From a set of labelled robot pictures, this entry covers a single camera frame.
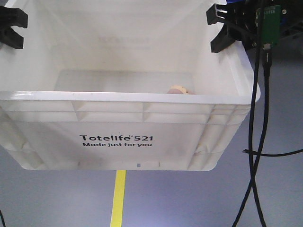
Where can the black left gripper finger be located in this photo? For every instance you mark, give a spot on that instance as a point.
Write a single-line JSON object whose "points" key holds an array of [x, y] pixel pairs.
{"points": [[11, 38], [13, 17]]}

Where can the white Totelife plastic crate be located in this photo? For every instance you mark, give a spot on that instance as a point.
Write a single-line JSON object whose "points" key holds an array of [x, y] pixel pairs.
{"points": [[89, 88]]}

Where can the pink plush dinosaur toy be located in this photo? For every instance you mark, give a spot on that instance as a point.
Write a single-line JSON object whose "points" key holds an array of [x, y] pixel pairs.
{"points": [[178, 89]]}

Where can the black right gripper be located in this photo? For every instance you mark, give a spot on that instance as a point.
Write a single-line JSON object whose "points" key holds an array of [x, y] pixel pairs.
{"points": [[230, 14]]}

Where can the green circuit board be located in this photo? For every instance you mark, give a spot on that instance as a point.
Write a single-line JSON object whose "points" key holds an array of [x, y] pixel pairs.
{"points": [[271, 26]]}

